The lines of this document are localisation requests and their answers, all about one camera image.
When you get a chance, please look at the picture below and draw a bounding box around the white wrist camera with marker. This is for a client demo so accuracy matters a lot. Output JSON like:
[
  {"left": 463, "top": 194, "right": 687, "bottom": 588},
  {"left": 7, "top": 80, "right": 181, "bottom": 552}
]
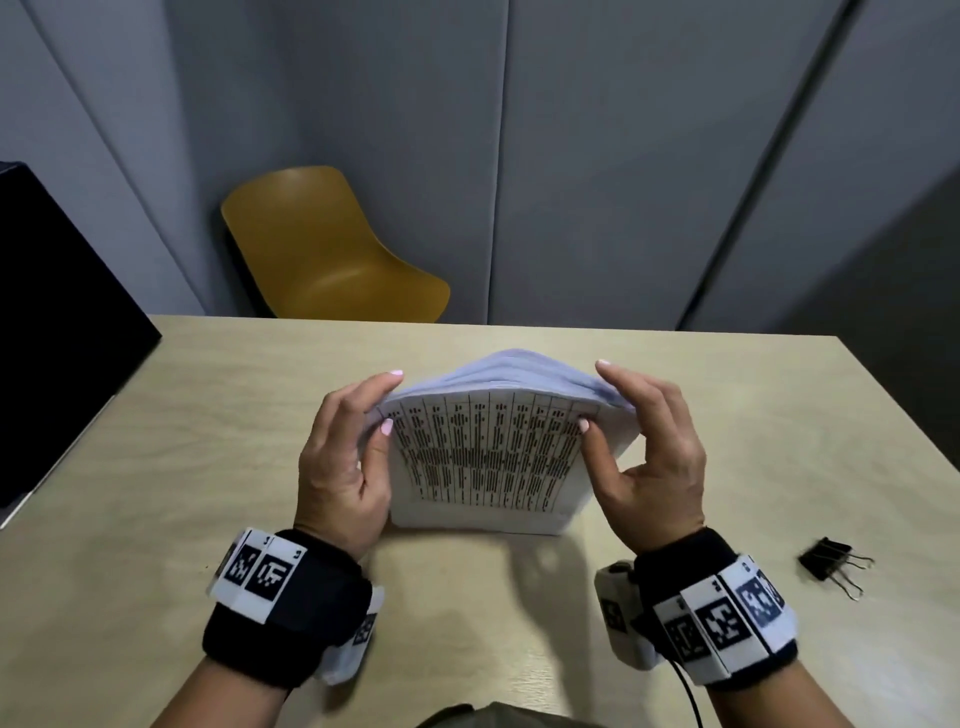
[
  {"left": 594, "top": 560, "right": 661, "bottom": 670},
  {"left": 313, "top": 584, "right": 386, "bottom": 685}
]

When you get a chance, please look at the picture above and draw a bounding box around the black binder clip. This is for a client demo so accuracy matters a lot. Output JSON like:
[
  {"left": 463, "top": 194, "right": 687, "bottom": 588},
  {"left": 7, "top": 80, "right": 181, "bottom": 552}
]
[{"left": 798, "top": 536, "right": 877, "bottom": 599}]

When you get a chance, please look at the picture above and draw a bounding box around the person's right hand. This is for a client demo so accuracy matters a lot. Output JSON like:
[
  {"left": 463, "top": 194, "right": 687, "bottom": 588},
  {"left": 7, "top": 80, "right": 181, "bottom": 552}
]
[{"left": 577, "top": 359, "right": 708, "bottom": 556}]

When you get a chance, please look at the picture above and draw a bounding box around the yellow chair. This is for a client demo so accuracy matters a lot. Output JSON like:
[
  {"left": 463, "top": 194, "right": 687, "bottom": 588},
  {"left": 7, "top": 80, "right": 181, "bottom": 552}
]
[{"left": 221, "top": 166, "right": 451, "bottom": 324}]

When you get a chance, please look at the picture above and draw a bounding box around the black monitor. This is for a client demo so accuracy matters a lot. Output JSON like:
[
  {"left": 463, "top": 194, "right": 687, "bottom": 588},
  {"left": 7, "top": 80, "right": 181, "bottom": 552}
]
[{"left": 0, "top": 159, "right": 163, "bottom": 530}]

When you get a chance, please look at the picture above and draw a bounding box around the black wrist strap with markers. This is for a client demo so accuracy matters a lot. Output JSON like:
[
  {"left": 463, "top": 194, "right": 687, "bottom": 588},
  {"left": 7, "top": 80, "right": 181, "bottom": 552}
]
[
  {"left": 629, "top": 527, "right": 800, "bottom": 691},
  {"left": 202, "top": 527, "right": 374, "bottom": 690}
]

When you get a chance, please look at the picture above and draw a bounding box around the olive green shirt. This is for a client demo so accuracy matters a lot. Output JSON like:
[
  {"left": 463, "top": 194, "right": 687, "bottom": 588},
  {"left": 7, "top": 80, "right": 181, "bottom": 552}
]
[{"left": 416, "top": 702, "right": 601, "bottom": 728}]

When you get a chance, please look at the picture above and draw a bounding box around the person's left hand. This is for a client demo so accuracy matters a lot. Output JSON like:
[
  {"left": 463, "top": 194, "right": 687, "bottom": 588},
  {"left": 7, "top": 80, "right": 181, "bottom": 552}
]
[{"left": 292, "top": 368, "right": 406, "bottom": 562}]

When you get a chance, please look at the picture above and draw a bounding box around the pile of printed papers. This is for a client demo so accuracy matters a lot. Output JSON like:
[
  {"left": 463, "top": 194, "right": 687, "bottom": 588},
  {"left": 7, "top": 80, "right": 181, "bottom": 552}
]
[{"left": 363, "top": 348, "right": 637, "bottom": 538}]

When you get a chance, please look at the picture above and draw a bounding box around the black camera cable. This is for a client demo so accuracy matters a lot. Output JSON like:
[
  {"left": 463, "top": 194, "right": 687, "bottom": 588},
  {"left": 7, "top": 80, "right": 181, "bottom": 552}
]
[{"left": 669, "top": 659, "right": 706, "bottom": 728}]

